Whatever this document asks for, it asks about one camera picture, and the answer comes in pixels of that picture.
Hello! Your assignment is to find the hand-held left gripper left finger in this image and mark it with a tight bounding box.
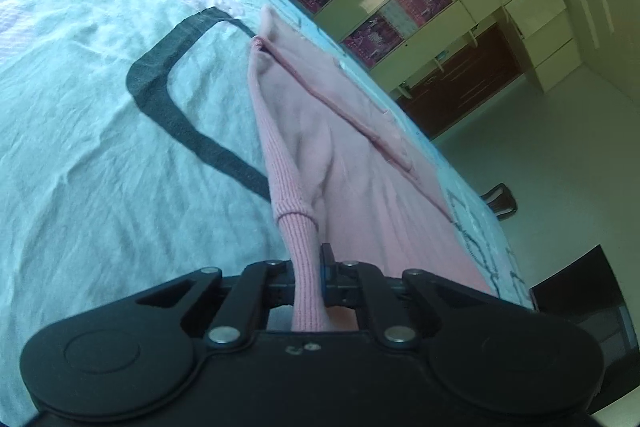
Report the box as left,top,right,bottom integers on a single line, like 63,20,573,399
135,259,297,348

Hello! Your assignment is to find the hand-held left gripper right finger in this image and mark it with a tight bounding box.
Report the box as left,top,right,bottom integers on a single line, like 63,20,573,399
319,243,502,351

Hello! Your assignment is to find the pink sweatshirt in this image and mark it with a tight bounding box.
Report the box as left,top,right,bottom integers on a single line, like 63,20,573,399
247,3,501,333

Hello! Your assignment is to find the dark wooden chair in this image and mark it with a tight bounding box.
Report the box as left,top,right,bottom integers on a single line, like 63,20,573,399
479,183,519,221

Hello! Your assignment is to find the dark brown wooden door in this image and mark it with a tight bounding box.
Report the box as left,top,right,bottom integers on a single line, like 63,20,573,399
400,19,523,140

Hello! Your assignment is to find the dark furniture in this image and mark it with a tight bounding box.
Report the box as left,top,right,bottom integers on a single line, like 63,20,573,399
529,244,627,335

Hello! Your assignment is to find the light blue patterned bed sheet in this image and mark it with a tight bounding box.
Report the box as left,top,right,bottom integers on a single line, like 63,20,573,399
0,0,533,413

